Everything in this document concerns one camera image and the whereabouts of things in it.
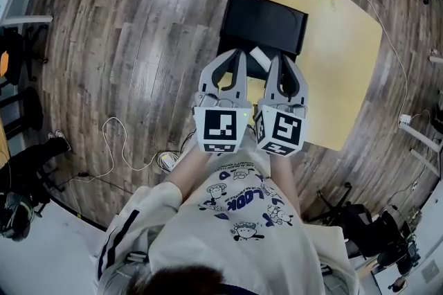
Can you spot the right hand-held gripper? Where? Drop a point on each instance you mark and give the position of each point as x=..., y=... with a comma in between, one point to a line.
x=285, y=129

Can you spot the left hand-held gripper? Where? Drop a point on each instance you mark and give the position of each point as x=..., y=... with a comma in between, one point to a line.
x=219, y=127

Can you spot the small white cylinder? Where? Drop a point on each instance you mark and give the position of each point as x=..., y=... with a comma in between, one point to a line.
x=260, y=56

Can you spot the black box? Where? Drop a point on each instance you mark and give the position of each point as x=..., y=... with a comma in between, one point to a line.
x=263, y=21

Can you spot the person's left forearm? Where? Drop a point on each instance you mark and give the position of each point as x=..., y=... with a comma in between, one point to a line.
x=188, y=172

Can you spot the person's right forearm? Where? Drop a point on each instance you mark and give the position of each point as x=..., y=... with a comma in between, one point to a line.
x=285, y=183

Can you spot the white floor power strip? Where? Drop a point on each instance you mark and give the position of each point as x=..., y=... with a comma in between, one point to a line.
x=167, y=161

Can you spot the white power adapter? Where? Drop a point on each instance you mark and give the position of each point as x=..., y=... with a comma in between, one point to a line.
x=405, y=120

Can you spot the white printed shirt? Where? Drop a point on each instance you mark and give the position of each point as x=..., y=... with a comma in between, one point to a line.
x=242, y=238

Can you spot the black stool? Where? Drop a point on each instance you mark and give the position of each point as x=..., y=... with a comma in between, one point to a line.
x=31, y=110

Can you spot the orange cloth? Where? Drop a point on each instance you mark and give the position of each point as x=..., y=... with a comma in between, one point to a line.
x=3, y=63

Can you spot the black helmet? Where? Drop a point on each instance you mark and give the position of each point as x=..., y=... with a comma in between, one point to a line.
x=15, y=217

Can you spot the white curved desk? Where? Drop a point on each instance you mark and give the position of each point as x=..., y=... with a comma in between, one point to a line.
x=41, y=252

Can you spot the white desk frame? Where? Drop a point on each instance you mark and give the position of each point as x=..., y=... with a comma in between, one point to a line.
x=420, y=138

